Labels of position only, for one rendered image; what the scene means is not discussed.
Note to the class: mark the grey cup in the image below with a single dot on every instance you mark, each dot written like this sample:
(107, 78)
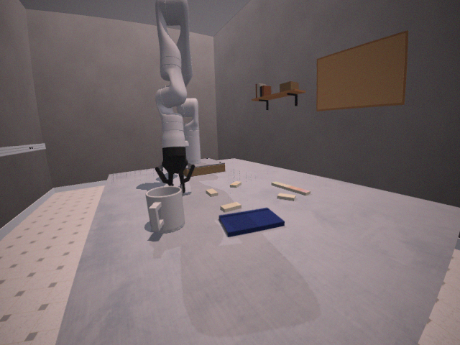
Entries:
(171, 212)

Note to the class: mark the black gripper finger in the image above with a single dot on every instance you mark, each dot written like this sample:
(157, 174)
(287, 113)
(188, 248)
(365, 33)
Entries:
(169, 181)
(181, 176)

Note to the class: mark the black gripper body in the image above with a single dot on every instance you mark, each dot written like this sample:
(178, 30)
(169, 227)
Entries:
(174, 155)

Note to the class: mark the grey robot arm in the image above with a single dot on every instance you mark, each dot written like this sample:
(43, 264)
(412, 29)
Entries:
(174, 132)

